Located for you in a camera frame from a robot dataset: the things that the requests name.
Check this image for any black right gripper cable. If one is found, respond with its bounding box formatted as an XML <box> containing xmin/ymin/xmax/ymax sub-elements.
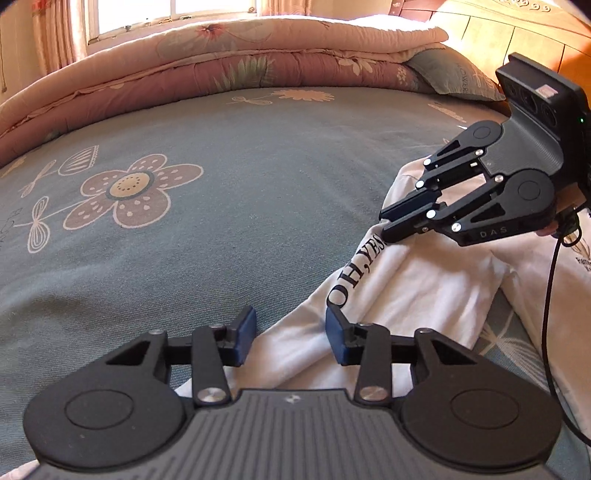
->
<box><xmin>541</xmin><ymin>208</ymin><xmax>591</xmax><ymax>449</ymax></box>

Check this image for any wooden headboard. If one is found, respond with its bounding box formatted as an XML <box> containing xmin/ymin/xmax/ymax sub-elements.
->
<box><xmin>392</xmin><ymin>0</ymin><xmax>591</xmax><ymax>116</ymax></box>

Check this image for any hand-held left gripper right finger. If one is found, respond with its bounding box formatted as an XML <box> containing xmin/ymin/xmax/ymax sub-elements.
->
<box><xmin>325</xmin><ymin>305</ymin><xmax>481</xmax><ymax>408</ymax></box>

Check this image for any pink patterned curtain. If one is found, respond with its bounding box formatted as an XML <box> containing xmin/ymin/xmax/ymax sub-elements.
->
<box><xmin>28</xmin><ymin>0</ymin><xmax>93</xmax><ymax>79</ymax></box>

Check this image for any window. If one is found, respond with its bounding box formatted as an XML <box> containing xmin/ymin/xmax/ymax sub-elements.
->
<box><xmin>81</xmin><ymin>0</ymin><xmax>264</xmax><ymax>47</ymax></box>

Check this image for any blue-grey pillow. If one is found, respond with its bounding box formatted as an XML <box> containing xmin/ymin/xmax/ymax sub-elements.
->
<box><xmin>406</xmin><ymin>46</ymin><xmax>506</xmax><ymax>103</ymax></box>

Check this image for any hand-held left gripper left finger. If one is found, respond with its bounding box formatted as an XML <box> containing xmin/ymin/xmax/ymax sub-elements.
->
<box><xmin>107</xmin><ymin>305</ymin><xmax>258</xmax><ymax>408</ymax></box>

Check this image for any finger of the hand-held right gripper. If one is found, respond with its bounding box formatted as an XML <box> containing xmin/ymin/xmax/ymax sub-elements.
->
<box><xmin>379</xmin><ymin>136</ymin><xmax>492</xmax><ymax>222</ymax></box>
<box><xmin>385</xmin><ymin>175</ymin><xmax>522</xmax><ymax>246</ymax></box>

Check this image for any white shirt with lettered sleeve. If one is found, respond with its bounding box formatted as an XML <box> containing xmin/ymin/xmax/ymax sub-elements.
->
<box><xmin>175</xmin><ymin>157</ymin><xmax>591</xmax><ymax>418</ymax></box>

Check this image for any pink floral quilt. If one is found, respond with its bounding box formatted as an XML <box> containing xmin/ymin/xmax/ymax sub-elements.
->
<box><xmin>0</xmin><ymin>16</ymin><xmax>451</xmax><ymax>162</ymax></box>

